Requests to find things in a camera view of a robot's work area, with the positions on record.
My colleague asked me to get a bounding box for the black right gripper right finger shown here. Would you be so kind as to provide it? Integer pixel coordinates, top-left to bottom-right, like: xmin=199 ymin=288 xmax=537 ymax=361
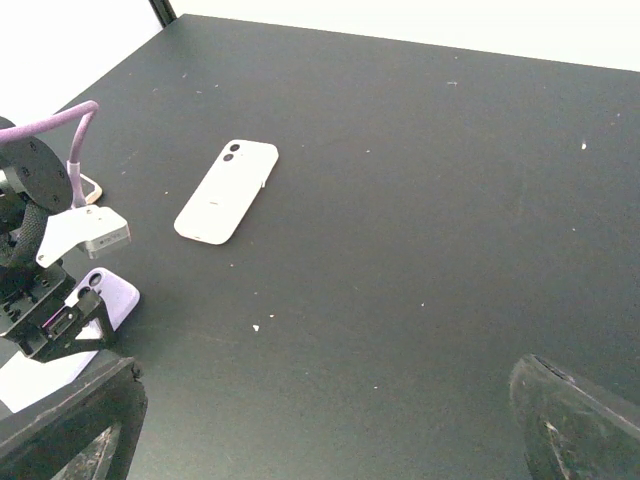
xmin=509 ymin=354 xmax=639 ymax=479

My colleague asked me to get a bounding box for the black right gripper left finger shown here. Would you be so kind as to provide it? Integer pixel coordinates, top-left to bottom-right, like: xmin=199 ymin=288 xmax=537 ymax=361
xmin=1 ymin=357 xmax=148 ymax=479

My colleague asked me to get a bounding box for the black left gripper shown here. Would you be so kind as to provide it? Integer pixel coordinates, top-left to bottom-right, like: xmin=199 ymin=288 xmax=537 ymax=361
xmin=1 ymin=260 xmax=116 ymax=363

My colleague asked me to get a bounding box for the pink phone case with ring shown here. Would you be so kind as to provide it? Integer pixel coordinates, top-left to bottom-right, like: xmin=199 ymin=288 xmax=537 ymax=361
xmin=174 ymin=139 xmax=279 ymax=245

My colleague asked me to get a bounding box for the lilac phone case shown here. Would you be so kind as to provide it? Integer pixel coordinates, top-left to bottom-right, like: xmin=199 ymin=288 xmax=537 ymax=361
xmin=1 ymin=267 xmax=140 ymax=413

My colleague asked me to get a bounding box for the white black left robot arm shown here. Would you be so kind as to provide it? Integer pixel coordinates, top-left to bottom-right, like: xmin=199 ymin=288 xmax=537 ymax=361
xmin=1 ymin=119 xmax=130 ymax=363

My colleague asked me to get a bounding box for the gold rimmed phone case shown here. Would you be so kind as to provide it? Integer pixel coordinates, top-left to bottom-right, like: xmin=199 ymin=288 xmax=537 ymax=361
xmin=80 ymin=174 xmax=103 ymax=205

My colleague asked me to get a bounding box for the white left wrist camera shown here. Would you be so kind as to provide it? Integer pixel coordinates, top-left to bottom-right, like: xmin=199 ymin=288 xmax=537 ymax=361
xmin=36 ymin=205 xmax=131 ymax=268

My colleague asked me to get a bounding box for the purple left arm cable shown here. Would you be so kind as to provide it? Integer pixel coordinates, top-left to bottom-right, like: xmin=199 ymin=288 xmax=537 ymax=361
xmin=0 ymin=99 xmax=100 ymax=209

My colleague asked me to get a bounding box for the left black frame post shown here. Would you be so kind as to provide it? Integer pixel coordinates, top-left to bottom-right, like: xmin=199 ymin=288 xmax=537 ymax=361
xmin=149 ymin=0 xmax=177 ymax=28

